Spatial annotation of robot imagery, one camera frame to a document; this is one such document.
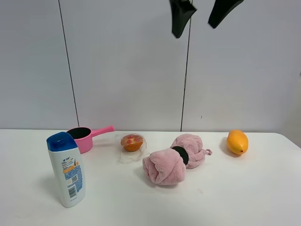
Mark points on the white blue-capped shampoo bottle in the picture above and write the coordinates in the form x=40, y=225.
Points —
x=68, y=168

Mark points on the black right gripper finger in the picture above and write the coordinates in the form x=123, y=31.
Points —
x=220, y=10

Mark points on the yellow orange mango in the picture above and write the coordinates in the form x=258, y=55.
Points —
x=237, y=142

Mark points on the plastic-wrapped fruit tart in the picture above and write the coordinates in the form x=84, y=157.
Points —
x=132, y=147

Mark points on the pink toy saucepan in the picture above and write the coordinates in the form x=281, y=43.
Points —
x=84, y=136

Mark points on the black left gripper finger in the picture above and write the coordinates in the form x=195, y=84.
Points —
x=182, y=11

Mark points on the pink rolled plush towel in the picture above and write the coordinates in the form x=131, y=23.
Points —
x=168, y=167

